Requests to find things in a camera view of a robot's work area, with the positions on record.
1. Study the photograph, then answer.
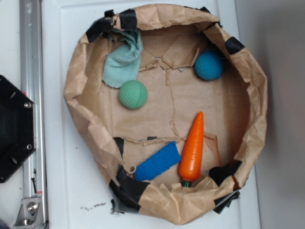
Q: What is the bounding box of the metal corner bracket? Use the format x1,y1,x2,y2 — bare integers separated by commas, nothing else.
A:
13,197,45,229

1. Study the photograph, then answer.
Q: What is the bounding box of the light teal towel cloth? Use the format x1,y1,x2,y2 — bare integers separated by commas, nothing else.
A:
102,29,143,89

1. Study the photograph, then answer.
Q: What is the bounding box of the aluminium extrusion rail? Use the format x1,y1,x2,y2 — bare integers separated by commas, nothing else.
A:
20,0,49,229

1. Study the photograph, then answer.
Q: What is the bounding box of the blue dimpled ball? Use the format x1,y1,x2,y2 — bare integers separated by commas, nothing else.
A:
194,51,224,81

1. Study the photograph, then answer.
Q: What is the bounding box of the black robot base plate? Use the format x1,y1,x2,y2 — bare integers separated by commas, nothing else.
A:
0,75,35,183

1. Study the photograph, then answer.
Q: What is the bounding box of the black loose screw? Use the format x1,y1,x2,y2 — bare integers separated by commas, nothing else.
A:
31,177,37,194

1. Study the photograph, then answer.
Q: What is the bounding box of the green dimpled ball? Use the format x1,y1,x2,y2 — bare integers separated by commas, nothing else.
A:
119,80,148,110

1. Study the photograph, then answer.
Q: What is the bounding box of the orange plastic carrot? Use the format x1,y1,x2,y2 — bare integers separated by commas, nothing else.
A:
179,112,204,187

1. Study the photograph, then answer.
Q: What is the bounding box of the brown paper bag basin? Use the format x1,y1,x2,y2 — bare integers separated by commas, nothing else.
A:
64,4,267,225

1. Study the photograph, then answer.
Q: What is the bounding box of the blue felt cloth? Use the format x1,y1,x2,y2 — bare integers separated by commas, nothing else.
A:
135,142,181,181

